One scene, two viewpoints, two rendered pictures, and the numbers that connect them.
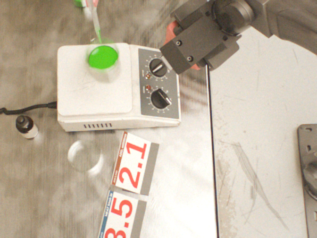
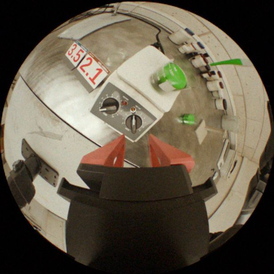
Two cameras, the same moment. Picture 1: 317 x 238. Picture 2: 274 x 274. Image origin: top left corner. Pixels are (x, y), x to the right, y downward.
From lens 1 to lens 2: 81 cm
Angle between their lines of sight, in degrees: 7
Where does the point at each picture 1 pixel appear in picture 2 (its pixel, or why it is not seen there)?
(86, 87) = (157, 64)
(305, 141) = (50, 171)
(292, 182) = (38, 151)
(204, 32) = not seen: outside the picture
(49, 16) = (187, 101)
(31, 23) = (188, 93)
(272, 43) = not seen: hidden behind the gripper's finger
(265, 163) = (47, 145)
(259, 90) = not seen: hidden behind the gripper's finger
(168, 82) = (118, 122)
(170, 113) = (96, 107)
